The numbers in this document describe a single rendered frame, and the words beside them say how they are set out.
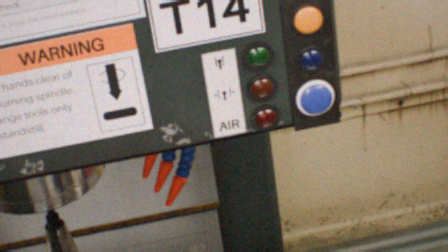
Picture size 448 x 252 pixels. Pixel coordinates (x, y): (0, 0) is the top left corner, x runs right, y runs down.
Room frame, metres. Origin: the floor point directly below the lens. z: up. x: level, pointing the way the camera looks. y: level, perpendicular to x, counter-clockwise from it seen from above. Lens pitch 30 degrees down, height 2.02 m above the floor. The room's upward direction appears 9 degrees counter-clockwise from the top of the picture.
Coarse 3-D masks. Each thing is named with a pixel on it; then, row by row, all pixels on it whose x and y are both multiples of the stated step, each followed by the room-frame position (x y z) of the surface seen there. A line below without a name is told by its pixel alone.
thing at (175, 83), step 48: (144, 0) 0.73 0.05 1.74; (0, 48) 0.72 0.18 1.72; (144, 48) 0.73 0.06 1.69; (192, 48) 0.73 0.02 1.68; (240, 48) 0.74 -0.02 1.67; (336, 48) 0.75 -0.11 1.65; (192, 96) 0.73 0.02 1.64; (288, 96) 0.74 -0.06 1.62; (96, 144) 0.72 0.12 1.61; (144, 144) 0.73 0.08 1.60; (192, 144) 0.74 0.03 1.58
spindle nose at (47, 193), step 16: (48, 176) 0.84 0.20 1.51; (64, 176) 0.85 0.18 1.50; (80, 176) 0.86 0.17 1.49; (96, 176) 0.89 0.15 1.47; (0, 192) 0.85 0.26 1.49; (16, 192) 0.84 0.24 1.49; (32, 192) 0.84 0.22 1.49; (48, 192) 0.84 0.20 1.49; (64, 192) 0.85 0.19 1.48; (80, 192) 0.86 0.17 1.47; (0, 208) 0.85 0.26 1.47; (16, 208) 0.84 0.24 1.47; (32, 208) 0.84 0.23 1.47; (48, 208) 0.84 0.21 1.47
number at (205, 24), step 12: (192, 0) 0.73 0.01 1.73; (204, 0) 0.73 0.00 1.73; (216, 0) 0.73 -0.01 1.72; (228, 0) 0.73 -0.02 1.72; (240, 0) 0.73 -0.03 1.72; (252, 0) 0.74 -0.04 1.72; (192, 12) 0.73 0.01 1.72; (204, 12) 0.73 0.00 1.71; (216, 12) 0.73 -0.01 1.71; (228, 12) 0.73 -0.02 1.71; (240, 12) 0.73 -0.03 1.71; (252, 12) 0.74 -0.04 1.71; (204, 24) 0.73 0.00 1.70; (216, 24) 0.73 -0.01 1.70; (228, 24) 0.73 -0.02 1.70; (240, 24) 0.73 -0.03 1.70; (252, 24) 0.74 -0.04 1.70
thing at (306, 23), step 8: (304, 8) 0.74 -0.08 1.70; (312, 8) 0.73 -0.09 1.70; (296, 16) 0.73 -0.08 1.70; (304, 16) 0.73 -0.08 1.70; (312, 16) 0.73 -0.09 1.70; (320, 16) 0.73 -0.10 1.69; (296, 24) 0.73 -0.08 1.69; (304, 24) 0.73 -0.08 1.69; (312, 24) 0.73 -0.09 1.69; (320, 24) 0.73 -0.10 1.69; (304, 32) 0.73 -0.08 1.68; (312, 32) 0.73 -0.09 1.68
